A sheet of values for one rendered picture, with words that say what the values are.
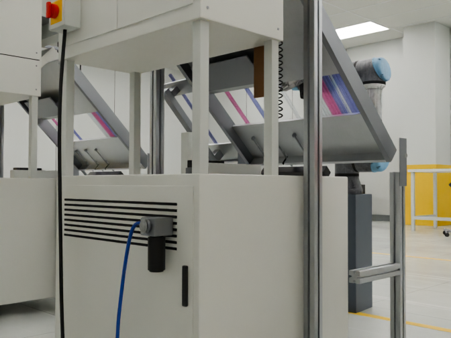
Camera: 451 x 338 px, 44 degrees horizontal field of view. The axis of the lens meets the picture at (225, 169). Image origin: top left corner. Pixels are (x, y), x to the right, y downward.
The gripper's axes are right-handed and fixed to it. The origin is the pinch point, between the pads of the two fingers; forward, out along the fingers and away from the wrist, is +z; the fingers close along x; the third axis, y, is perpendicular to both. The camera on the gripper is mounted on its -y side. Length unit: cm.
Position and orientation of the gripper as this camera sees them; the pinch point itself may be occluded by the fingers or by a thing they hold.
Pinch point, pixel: (282, 90)
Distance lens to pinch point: 222.4
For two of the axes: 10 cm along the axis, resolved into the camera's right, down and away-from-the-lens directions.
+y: -3.8, -8.6, -3.5
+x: 7.1, -0.2, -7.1
